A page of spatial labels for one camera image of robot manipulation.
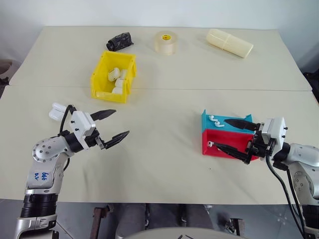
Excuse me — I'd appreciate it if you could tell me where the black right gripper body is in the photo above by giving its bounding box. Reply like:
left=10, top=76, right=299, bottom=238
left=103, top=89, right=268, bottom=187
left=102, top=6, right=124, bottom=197
left=245, top=121, right=275, bottom=165

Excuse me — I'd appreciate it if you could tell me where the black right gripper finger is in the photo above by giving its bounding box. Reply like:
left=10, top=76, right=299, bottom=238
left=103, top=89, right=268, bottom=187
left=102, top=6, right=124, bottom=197
left=215, top=142, right=250, bottom=165
left=224, top=119, right=257, bottom=131

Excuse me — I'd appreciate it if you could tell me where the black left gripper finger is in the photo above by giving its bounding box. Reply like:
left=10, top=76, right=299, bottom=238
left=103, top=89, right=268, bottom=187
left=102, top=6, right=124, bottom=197
left=100, top=130, right=131, bottom=150
left=90, top=109, right=117, bottom=122

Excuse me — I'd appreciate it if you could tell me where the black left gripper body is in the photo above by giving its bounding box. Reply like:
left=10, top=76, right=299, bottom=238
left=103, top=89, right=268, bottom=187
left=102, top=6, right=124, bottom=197
left=83, top=128, right=105, bottom=150

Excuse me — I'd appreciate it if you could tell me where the yellow plastic bin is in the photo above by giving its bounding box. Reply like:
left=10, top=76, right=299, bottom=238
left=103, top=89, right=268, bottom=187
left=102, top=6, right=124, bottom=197
left=90, top=50, right=138, bottom=104

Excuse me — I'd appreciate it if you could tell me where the white earbud case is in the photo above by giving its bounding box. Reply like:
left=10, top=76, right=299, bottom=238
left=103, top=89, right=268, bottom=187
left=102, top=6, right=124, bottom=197
left=48, top=102, right=68, bottom=120

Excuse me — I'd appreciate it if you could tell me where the teal plastic tray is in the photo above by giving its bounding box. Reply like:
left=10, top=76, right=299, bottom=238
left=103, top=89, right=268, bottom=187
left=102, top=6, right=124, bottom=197
left=201, top=109, right=258, bottom=132

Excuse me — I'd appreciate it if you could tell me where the red plastic tray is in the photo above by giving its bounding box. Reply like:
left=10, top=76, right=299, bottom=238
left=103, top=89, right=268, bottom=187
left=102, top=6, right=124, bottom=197
left=201, top=128, right=261, bottom=161

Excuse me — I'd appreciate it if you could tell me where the black crumpled bag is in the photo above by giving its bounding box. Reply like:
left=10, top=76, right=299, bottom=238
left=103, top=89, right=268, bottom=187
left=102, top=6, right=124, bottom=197
left=105, top=31, right=135, bottom=52

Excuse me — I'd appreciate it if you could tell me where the cream plastic cylinder roll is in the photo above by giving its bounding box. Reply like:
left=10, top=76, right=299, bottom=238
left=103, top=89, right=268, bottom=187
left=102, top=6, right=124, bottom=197
left=205, top=28, right=254, bottom=59

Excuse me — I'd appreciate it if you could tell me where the beige tape roll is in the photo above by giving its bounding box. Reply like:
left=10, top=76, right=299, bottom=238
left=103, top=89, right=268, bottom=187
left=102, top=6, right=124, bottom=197
left=153, top=30, right=179, bottom=56

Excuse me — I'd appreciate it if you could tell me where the beige round object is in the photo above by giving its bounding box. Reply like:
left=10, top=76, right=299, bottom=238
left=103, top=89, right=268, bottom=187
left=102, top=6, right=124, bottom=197
left=0, top=59, right=14, bottom=78

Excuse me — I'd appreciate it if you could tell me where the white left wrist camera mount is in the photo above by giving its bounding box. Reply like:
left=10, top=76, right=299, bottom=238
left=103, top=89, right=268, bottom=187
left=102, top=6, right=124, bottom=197
left=70, top=111, right=96, bottom=138

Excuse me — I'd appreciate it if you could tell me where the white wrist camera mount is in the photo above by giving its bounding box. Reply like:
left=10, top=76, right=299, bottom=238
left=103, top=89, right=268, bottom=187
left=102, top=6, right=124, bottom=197
left=70, top=111, right=96, bottom=138
left=263, top=117, right=287, bottom=149

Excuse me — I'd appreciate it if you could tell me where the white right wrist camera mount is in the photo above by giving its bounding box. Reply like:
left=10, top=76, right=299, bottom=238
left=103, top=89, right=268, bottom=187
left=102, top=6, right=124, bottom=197
left=263, top=117, right=287, bottom=149

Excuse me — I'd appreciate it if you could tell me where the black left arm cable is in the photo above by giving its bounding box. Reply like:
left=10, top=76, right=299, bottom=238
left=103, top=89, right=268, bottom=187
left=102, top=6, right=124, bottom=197
left=59, top=105, right=77, bottom=137

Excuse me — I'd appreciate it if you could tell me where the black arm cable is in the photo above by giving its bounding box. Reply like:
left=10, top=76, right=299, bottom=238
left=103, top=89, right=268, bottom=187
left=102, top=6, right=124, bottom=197
left=59, top=105, right=77, bottom=137
left=264, top=153, right=309, bottom=237

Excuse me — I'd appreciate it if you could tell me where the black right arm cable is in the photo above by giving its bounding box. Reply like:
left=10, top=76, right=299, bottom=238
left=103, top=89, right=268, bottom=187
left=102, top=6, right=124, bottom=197
left=264, top=153, right=309, bottom=237

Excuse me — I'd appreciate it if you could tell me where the rusty metal bracket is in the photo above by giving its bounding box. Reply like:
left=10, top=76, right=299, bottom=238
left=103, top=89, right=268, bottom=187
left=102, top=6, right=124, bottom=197
left=92, top=204, right=113, bottom=226
left=224, top=218, right=246, bottom=236

